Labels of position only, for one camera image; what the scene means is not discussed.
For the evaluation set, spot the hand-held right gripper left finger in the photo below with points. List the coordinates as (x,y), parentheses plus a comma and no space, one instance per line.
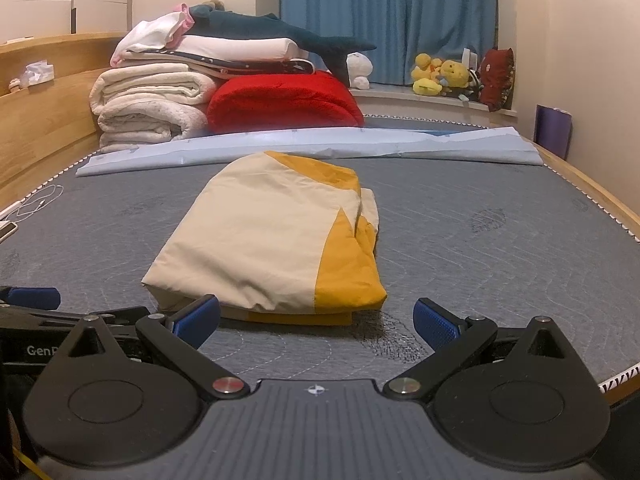
(200,317)

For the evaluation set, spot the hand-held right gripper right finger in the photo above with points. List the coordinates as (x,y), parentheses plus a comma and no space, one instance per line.
(435,327)

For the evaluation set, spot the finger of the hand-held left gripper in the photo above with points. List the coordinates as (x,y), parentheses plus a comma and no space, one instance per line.
(35,297)

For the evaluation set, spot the beige and yellow hooded jacket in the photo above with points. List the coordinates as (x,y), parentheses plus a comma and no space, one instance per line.
(260,230)

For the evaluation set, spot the white phone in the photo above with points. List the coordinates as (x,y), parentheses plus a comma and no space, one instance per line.
(7,230)

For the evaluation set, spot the light blue folded sheet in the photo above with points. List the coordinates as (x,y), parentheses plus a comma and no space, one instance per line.
(350,145)

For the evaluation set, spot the cream folded blanket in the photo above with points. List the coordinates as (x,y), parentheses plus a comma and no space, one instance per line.
(145,105)

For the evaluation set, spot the tissue pack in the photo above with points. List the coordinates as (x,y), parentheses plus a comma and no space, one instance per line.
(37,72)

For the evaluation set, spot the window sill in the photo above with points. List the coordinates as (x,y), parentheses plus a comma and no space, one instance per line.
(415,102)

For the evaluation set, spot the purple folder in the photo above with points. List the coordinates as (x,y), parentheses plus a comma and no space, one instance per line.
(552,132)

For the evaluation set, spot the red fluffy blanket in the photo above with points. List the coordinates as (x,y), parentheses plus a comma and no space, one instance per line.
(280,102)

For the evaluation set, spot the yellow plush toy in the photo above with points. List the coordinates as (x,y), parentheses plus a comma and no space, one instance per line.
(455,75)
(425,75)

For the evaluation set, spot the dark red cushion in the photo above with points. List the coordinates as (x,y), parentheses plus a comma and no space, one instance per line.
(497,80)

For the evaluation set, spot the dark star-patterned blanket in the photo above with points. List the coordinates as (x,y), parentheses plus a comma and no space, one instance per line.
(260,66)

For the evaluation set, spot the white plush toy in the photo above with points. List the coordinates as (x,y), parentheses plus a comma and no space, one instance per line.
(357,67)

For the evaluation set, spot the white and pink garment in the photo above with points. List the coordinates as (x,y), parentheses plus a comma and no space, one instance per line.
(155,30)

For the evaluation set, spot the teal shark plush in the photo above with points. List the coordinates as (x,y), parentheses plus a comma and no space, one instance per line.
(270,30)

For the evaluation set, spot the blue curtain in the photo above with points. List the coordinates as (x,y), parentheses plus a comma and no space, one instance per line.
(390,15)

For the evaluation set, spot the wooden bed frame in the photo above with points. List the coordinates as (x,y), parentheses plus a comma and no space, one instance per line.
(50,120)

